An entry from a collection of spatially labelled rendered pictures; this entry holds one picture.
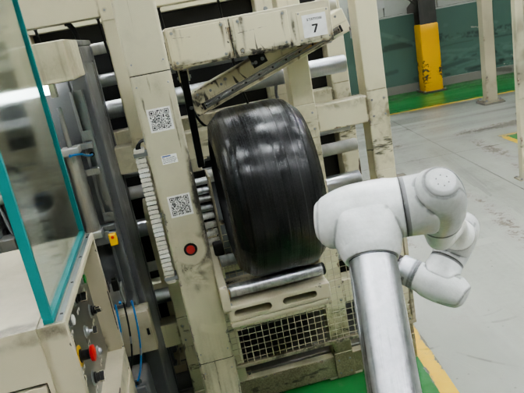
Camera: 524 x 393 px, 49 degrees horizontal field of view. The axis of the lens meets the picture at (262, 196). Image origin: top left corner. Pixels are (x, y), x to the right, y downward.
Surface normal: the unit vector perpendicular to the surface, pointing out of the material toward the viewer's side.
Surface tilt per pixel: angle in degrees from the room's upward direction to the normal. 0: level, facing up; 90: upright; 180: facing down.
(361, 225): 51
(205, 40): 90
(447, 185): 41
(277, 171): 66
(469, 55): 90
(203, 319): 90
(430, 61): 90
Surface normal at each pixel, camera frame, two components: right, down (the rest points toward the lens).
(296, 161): 0.09, -0.18
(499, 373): -0.18, -0.94
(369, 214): -0.21, -0.36
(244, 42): 0.18, 0.25
